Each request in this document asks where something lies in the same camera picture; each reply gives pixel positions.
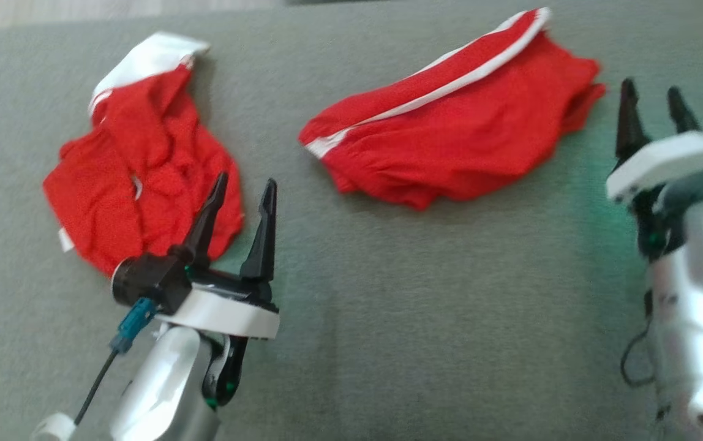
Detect red white basketball jersey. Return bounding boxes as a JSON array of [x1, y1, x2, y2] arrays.
[[42, 32, 246, 277]]

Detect left camera cable teal connector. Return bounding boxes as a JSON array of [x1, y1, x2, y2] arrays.
[[73, 298, 160, 427]]

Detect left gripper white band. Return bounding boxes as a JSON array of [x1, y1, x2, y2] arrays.
[[156, 171, 280, 409]]

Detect red shorts with white stripe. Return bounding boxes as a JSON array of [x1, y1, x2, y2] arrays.
[[298, 7, 607, 211]]

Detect large grey sofa seat cushion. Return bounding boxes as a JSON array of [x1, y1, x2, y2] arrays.
[[0, 0, 703, 441]]

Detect white cable tag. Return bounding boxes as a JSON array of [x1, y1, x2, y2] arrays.
[[29, 413, 77, 441]]

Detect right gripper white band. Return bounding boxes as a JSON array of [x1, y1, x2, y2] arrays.
[[606, 78, 703, 262]]

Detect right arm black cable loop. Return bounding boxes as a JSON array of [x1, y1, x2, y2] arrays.
[[620, 293, 656, 388]]

